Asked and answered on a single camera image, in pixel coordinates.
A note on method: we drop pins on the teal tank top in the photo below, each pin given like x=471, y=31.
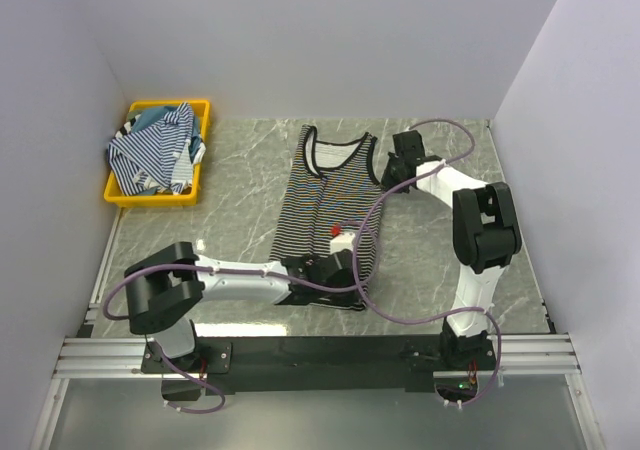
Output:
x=150, y=115

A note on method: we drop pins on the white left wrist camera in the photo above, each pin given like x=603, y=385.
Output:
x=342, y=238

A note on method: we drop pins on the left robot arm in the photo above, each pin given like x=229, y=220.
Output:
x=161, y=289

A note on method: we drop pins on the yellow plastic bin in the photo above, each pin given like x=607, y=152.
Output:
x=112, y=192

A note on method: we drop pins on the black striped tank top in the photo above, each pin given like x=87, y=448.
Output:
x=330, y=190

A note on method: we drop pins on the light striped tank top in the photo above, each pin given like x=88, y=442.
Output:
x=184, y=168

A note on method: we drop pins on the blue white striped tank top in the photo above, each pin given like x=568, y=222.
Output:
x=142, y=161

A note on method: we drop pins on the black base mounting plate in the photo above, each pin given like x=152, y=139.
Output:
x=310, y=363

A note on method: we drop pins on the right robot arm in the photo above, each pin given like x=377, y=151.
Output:
x=485, y=237

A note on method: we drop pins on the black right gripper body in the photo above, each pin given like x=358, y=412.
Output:
x=390, y=177

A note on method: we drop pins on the aluminium extrusion rail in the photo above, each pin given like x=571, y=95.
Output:
x=121, y=358

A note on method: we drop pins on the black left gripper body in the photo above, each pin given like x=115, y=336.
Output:
x=336, y=296

